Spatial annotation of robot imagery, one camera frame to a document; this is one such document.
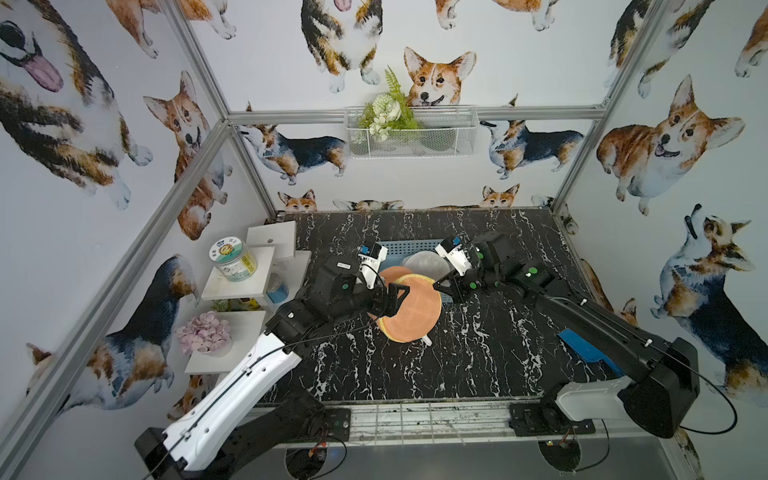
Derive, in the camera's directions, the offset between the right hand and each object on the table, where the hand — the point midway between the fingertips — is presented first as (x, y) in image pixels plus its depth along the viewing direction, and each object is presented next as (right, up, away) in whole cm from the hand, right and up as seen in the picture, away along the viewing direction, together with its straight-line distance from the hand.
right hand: (442, 275), depth 75 cm
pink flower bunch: (-52, -11, -12) cm, 54 cm away
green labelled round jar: (-49, +4, -5) cm, 50 cm away
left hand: (-11, 0, -7) cm, 13 cm away
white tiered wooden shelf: (-57, -11, +12) cm, 60 cm away
